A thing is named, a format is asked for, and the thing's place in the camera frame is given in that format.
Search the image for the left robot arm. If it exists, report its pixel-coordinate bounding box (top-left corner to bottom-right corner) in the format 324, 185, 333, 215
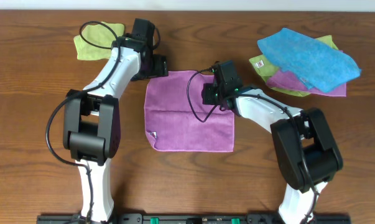
63, 19, 168, 223

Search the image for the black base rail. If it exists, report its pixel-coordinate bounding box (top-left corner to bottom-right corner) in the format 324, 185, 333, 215
36, 212, 352, 224

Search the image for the right black cable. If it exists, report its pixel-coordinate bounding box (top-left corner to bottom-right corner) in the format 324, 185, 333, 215
185, 67, 320, 224

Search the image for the folded light green cloth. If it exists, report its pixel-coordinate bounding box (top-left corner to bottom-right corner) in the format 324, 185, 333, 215
73, 24, 115, 61

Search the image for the left black cable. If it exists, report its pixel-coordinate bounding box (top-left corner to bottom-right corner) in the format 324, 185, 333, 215
45, 21, 123, 224

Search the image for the purple microfiber cloth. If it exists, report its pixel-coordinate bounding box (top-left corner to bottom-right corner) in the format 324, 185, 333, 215
144, 70, 234, 152

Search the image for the black cable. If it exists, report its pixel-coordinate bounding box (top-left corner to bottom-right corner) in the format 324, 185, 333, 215
45, 21, 123, 224
185, 67, 320, 224

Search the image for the blue microfiber cloth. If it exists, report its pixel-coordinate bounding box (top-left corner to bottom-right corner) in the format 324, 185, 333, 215
257, 28, 361, 93

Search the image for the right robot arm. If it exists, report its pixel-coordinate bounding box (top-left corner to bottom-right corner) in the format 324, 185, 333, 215
201, 61, 351, 223

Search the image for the green cloth with label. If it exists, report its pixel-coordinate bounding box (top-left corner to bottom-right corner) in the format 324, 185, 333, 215
248, 35, 340, 98

